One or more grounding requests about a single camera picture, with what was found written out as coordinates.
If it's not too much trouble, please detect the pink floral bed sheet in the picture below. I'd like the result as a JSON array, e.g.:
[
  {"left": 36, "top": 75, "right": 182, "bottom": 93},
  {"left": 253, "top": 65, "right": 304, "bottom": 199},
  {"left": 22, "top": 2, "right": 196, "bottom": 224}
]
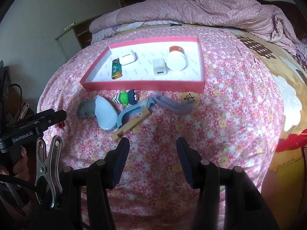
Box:
[{"left": 37, "top": 26, "right": 284, "bottom": 229}]

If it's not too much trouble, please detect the grey curved claw tool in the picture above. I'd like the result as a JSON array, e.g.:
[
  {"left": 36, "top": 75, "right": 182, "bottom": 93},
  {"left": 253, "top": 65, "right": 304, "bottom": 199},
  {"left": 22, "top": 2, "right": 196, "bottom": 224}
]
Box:
[{"left": 151, "top": 92, "right": 194, "bottom": 114}]

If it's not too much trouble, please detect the white earbuds case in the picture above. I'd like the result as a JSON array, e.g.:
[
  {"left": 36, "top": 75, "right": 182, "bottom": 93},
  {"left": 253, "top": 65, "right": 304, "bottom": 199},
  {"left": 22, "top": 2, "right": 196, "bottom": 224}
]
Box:
[{"left": 119, "top": 49, "right": 136, "bottom": 65}]

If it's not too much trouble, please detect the wooden stand piece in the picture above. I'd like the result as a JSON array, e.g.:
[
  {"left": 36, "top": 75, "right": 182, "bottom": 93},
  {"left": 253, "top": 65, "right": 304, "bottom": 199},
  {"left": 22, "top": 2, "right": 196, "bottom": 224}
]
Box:
[{"left": 111, "top": 109, "right": 151, "bottom": 142}]

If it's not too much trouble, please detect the white jar orange label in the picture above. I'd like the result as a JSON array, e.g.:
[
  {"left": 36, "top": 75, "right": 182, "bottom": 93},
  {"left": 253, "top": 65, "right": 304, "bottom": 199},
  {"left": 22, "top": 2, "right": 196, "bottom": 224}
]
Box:
[{"left": 166, "top": 46, "right": 187, "bottom": 71}]

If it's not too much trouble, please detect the grey bedside cabinet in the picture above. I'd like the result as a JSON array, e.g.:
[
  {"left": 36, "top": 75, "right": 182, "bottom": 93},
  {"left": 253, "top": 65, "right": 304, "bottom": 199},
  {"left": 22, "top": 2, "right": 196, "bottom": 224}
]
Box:
[{"left": 55, "top": 15, "right": 100, "bottom": 61}]

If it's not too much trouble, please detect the red small hair clip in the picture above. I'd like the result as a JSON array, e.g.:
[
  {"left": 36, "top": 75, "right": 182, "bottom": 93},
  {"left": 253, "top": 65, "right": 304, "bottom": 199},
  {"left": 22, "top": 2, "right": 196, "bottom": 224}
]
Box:
[{"left": 57, "top": 122, "right": 65, "bottom": 129}]

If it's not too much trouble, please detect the dark wooden headboard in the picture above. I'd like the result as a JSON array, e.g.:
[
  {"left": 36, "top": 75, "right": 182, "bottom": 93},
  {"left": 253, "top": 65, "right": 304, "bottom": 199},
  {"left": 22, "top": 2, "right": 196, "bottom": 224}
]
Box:
[{"left": 257, "top": 0, "right": 306, "bottom": 40}]

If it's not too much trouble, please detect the green lighter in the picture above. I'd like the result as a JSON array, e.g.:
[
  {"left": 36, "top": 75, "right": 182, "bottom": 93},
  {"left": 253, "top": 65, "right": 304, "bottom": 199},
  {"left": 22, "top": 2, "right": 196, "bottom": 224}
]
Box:
[{"left": 111, "top": 58, "right": 122, "bottom": 80}]

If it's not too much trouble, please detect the pink shallow cardboard box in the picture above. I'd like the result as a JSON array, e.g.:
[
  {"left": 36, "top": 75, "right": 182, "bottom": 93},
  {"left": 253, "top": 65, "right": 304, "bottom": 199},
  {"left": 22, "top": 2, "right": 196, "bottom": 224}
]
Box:
[{"left": 80, "top": 36, "right": 205, "bottom": 94}]

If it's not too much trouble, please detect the person hand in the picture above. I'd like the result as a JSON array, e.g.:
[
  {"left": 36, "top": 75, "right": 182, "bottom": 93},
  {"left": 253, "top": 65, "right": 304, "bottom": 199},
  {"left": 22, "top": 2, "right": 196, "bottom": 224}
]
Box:
[{"left": 1, "top": 146, "right": 30, "bottom": 182}]

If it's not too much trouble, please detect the green blue cartoon figurine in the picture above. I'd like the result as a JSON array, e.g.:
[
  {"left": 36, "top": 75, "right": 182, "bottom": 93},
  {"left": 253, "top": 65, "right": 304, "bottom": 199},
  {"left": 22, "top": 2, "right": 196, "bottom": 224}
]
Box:
[{"left": 112, "top": 89, "right": 137, "bottom": 106}]

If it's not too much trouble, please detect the grey plastic block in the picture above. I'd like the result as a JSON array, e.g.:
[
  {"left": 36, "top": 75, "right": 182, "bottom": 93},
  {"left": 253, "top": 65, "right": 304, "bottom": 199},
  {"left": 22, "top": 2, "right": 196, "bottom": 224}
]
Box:
[{"left": 76, "top": 100, "right": 96, "bottom": 118}]

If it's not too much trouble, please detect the purple floral quilt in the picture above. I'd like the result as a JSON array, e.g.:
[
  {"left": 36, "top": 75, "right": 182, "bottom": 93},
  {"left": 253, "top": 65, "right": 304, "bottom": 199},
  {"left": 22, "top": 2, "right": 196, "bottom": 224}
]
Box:
[{"left": 89, "top": 0, "right": 301, "bottom": 55}]

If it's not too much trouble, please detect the wooden chess piece disc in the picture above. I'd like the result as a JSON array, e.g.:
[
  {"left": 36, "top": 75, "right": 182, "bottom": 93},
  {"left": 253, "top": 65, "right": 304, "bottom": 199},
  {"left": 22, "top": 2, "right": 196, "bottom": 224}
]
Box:
[{"left": 178, "top": 91, "right": 200, "bottom": 108}]

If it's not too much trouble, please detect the white usb charger plug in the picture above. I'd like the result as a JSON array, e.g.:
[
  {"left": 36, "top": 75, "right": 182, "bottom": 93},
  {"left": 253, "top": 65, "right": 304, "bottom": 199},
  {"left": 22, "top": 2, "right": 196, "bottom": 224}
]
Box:
[{"left": 153, "top": 58, "right": 167, "bottom": 76}]

